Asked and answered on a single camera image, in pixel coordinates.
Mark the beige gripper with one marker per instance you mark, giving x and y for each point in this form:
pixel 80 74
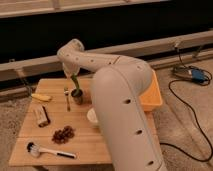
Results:
pixel 71 69

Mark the green pepper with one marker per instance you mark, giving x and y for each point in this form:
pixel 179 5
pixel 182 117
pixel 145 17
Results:
pixel 76 83

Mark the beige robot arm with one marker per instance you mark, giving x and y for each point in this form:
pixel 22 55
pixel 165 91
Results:
pixel 117 83

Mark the metal cup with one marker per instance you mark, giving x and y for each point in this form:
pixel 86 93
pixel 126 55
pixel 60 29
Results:
pixel 77 96

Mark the metal spoon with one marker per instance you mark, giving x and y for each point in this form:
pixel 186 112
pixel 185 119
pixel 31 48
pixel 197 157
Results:
pixel 66 93

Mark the white bowl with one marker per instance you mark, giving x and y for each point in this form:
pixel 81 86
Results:
pixel 92 118

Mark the brown wooden block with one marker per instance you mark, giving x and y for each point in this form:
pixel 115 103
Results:
pixel 41 116

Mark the bunch of brown grapes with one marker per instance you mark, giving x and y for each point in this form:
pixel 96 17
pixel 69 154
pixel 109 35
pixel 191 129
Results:
pixel 64 135

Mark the yellow plastic tub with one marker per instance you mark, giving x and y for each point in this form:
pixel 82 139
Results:
pixel 151 98

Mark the white dish brush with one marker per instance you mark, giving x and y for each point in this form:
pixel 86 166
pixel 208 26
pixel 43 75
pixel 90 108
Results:
pixel 36 151

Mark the blue power adapter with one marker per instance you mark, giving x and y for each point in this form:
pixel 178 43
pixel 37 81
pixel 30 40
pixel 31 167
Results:
pixel 190 73

